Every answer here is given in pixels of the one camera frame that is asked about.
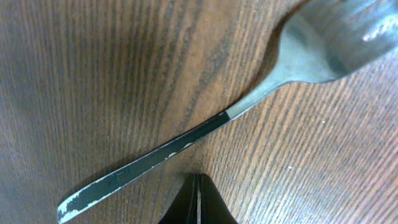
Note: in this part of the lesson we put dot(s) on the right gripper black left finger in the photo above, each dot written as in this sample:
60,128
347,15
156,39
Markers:
183,209

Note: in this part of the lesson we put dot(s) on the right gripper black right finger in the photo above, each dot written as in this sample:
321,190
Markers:
213,207

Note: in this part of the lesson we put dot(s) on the steel fork horizontal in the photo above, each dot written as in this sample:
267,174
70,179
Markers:
323,41

